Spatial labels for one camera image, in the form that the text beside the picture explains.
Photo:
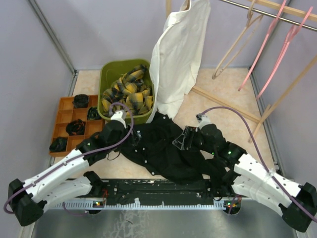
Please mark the wooden rack frame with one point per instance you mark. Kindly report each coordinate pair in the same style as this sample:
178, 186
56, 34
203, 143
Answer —
290, 15

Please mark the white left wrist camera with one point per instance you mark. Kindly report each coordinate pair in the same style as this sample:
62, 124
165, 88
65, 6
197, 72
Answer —
119, 116

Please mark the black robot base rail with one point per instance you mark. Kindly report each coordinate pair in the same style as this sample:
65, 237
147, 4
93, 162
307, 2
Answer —
157, 192

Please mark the black rolled belt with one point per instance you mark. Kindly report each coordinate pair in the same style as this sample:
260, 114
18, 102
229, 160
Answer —
76, 127
59, 144

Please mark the pink hanger with plaid shirt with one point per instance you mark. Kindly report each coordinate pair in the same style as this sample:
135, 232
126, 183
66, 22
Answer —
269, 31

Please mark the pink plastic hanger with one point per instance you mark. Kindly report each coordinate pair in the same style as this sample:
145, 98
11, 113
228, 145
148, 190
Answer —
293, 31

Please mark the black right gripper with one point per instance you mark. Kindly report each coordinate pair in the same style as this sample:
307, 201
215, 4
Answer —
186, 138

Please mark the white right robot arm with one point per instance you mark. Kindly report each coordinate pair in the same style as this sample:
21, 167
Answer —
295, 203

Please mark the orange compartment tray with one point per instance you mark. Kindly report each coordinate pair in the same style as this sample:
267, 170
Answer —
67, 113

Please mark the cream white garment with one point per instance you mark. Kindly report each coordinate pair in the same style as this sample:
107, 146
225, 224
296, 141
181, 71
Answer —
177, 55

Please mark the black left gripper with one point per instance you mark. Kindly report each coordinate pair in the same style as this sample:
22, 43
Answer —
132, 138

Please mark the yellow plaid shirt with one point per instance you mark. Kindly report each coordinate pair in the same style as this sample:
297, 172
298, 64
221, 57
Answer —
131, 91

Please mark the green plastic basket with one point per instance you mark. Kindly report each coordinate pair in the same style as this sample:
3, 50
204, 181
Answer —
113, 70

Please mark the black rolled belt front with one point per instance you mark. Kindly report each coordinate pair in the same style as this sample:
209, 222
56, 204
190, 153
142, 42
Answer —
59, 144

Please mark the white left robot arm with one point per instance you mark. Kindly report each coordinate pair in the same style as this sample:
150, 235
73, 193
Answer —
28, 200

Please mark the black garment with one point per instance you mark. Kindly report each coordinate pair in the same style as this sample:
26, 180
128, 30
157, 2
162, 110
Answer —
159, 156

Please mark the beige wooden hanger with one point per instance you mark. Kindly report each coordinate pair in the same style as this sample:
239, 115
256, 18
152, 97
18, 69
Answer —
229, 57

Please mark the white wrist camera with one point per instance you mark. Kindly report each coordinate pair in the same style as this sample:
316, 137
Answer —
203, 120
119, 116

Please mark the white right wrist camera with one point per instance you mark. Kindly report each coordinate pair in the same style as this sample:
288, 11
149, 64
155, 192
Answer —
203, 120

